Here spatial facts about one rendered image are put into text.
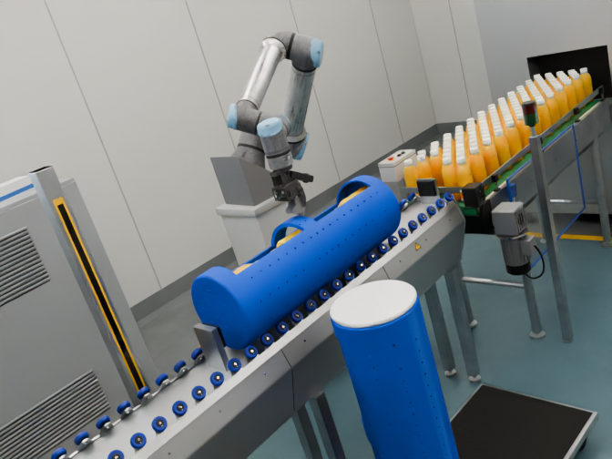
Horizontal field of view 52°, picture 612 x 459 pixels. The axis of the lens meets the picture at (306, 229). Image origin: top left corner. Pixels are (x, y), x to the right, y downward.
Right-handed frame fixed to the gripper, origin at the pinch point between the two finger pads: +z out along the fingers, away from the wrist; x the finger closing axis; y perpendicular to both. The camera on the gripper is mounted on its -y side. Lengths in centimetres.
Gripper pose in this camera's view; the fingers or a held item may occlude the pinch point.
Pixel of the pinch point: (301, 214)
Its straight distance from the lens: 233.5
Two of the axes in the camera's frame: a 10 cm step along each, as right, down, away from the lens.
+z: 2.8, 9.0, 3.3
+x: 7.1, 0.4, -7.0
